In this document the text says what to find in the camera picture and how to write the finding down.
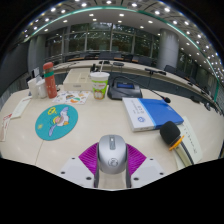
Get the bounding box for dark office chairs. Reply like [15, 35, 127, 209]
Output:
[63, 49, 221, 113]

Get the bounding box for pale green paper sheet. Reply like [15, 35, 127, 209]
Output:
[173, 115, 204, 171]

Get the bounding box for ceiling lights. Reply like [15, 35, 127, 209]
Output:
[21, 0, 224, 84]

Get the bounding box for long curved conference table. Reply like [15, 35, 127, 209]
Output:
[53, 59, 221, 114]

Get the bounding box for colourful sticker sheet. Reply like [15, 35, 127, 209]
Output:
[52, 90, 92, 106]

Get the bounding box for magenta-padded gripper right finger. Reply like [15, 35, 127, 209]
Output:
[125, 143, 167, 189]

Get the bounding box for red and white leaflet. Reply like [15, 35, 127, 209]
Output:
[0, 113, 13, 143]

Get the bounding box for handheld microphone black foam head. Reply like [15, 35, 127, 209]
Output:
[159, 120, 196, 168]

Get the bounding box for white cardboard box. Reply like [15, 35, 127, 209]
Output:
[62, 68, 94, 92]

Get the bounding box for white paper cup with straw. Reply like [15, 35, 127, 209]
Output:
[89, 59, 111, 101]

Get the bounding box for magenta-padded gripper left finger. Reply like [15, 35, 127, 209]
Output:
[59, 142, 101, 189]

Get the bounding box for red drink bottle green band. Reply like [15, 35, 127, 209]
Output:
[42, 61, 58, 99]

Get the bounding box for blue and white book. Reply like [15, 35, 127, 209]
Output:
[121, 97, 185, 133]

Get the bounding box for silver grey computer mouse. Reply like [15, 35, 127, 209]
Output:
[96, 134, 128, 175]

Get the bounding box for white lidded mug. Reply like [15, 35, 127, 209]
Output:
[35, 78, 48, 99]

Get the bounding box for round teal cartoon mouse pad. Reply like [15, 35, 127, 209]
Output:
[34, 104, 79, 142]

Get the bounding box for white printed booklet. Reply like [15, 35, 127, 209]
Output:
[9, 95, 33, 120]

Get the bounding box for black conference microphone console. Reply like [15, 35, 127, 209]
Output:
[107, 75, 172, 104]

